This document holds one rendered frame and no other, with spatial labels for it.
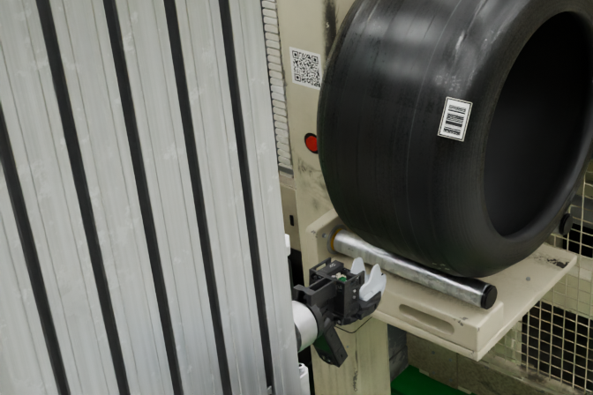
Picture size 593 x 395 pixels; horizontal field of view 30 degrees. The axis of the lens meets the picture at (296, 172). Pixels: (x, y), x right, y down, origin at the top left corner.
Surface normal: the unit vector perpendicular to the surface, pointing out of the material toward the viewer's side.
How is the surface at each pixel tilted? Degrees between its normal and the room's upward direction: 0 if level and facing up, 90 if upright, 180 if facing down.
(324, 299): 90
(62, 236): 90
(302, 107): 90
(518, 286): 0
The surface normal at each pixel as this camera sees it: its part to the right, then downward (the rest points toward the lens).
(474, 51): 0.16, -0.11
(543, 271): -0.08, -0.86
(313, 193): -0.64, 0.43
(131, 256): 0.72, 0.29
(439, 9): -0.40, -0.52
